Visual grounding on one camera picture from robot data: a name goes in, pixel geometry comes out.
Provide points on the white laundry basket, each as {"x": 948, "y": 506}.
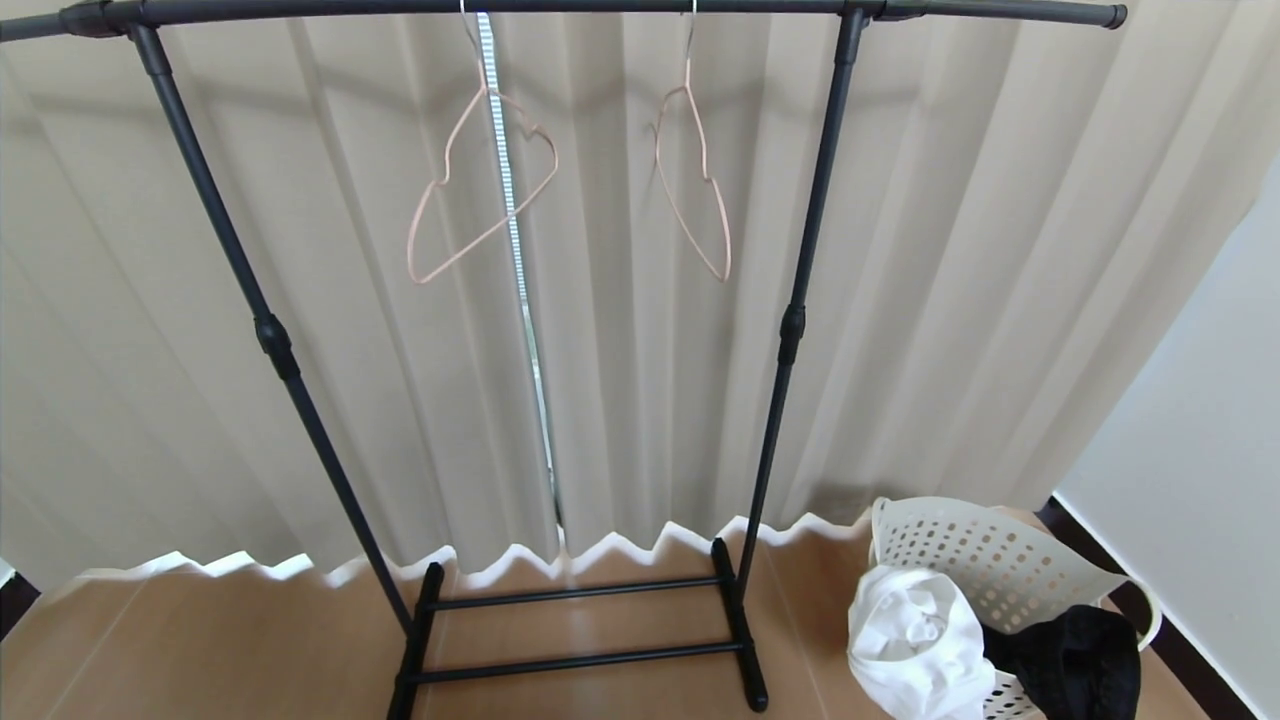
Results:
{"x": 990, "y": 560}

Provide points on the pink clothes hanger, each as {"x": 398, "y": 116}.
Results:
{"x": 708, "y": 178}
{"x": 480, "y": 236}

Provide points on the black clothes rack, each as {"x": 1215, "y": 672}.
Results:
{"x": 792, "y": 335}

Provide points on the black garment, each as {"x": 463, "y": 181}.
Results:
{"x": 1070, "y": 660}

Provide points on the beige curtain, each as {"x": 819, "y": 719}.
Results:
{"x": 1000, "y": 250}

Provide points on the white printed t-shirt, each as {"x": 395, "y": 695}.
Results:
{"x": 910, "y": 640}

